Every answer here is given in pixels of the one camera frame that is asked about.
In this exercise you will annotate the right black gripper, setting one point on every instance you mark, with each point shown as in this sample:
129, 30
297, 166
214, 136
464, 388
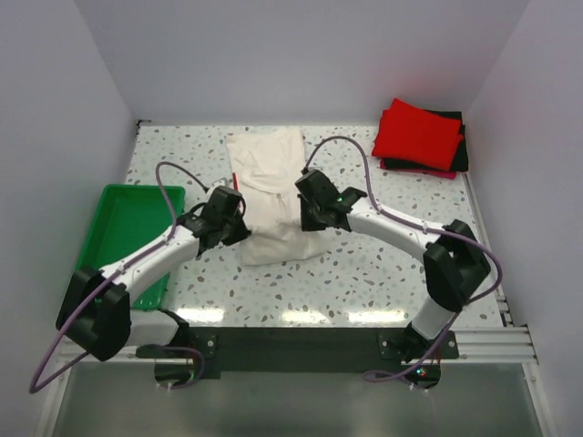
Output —
306, 223

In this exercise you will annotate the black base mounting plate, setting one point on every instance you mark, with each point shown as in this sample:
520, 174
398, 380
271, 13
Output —
377, 354

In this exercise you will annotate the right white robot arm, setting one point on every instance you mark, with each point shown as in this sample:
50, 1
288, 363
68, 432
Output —
455, 264

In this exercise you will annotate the white t shirt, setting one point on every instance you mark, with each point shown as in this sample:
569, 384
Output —
266, 167

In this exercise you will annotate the red folded t shirt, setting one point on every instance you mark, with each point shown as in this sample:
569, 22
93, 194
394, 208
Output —
413, 134

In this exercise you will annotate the green plastic tray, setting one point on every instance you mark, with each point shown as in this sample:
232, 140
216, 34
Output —
126, 219

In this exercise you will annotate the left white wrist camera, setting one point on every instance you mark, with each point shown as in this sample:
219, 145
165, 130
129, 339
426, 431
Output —
221, 182

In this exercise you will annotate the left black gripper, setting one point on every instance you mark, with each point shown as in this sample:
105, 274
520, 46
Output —
241, 233

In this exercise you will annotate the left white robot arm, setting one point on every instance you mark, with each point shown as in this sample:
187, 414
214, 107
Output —
97, 313

